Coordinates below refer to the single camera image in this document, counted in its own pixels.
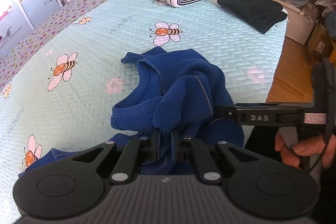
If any purple floral bed sheet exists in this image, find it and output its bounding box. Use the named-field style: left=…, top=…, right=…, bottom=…
left=1, top=0, right=108, bottom=90

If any white storage box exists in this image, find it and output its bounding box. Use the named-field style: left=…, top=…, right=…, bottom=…
left=272, top=0, right=315, bottom=46

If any blue knit sweater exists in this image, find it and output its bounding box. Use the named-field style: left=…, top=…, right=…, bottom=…
left=18, top=46, right=245, bottom=179

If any black folded garment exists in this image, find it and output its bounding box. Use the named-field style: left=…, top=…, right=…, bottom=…
left=217, top=0, right=287, bottom=34

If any black cable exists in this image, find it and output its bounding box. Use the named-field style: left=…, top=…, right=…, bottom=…
left=307, top=134, right=332, bottom=173

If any person's right hand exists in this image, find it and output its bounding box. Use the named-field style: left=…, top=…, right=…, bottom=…
left=274, top=132, right=335, bottom=168

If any light green quilted bee blanket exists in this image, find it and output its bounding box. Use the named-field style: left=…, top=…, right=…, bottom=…
left=1, top=0, right=288, bottom=223

